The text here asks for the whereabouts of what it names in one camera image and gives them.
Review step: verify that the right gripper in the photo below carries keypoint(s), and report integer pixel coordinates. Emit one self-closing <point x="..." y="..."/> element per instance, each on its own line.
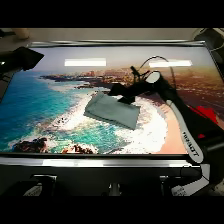
<point x="119" y="90"/>

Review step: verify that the grey garment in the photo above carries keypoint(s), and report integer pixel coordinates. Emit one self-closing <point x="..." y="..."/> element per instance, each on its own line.
<point x="113" y="111"/>

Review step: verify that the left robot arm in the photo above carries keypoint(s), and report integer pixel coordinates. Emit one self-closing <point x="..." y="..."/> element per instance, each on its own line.
<point x="38" y="188"/>

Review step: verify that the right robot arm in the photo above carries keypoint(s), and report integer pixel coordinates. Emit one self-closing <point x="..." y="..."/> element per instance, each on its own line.
<point x="186" y="128"/>

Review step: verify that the red garment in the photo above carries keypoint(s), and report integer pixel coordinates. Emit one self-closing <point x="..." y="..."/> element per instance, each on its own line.
<point x="206" y="114"/>

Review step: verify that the silver frame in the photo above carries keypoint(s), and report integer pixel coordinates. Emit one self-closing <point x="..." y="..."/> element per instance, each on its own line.
<point x="100" y="162"/>

